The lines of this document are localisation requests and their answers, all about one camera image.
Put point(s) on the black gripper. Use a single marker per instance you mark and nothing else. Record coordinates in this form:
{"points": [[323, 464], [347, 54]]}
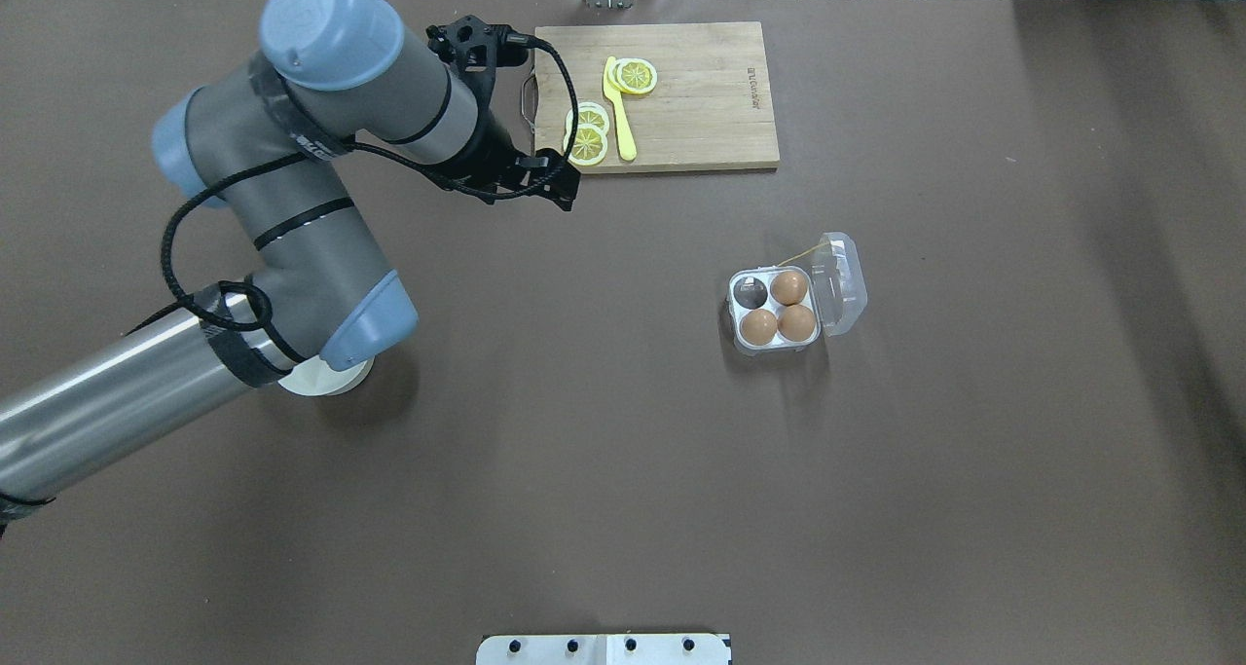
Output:
{"points": [[488, 151]]}

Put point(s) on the clear plastic egg box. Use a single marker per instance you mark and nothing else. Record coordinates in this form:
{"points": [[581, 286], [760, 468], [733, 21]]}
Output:
{"points": [[837, 292]]}

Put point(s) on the brown egg from bowl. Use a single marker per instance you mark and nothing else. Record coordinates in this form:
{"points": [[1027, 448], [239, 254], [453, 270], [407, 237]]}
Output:
{"points": [[758, 328]]}

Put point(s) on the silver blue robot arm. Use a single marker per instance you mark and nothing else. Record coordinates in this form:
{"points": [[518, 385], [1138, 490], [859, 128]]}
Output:
{"points": [[267, 261]]}

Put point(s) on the brown egg in box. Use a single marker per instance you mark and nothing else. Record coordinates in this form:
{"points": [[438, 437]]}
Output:
{"points": [[789, 287], [797, 323]]}

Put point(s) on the lemon slice toy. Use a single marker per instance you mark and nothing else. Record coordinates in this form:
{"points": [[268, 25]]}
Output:
{"points": [[588, 145], [633, 76], [588, 114]]}

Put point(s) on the yellow plastic knife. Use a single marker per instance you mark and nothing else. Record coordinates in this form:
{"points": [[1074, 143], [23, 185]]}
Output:
{"points": [[626, 145]]}

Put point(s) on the bamboo cutting board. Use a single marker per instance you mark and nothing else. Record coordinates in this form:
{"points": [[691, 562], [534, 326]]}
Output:
{"points": [[711, 109]]}

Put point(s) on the white ceramic bowl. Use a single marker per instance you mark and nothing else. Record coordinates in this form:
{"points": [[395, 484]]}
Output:
{"points": [[315, 378]]}

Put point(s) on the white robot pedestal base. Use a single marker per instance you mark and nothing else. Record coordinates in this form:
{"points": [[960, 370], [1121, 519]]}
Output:
{"points": [[618, 648]]}

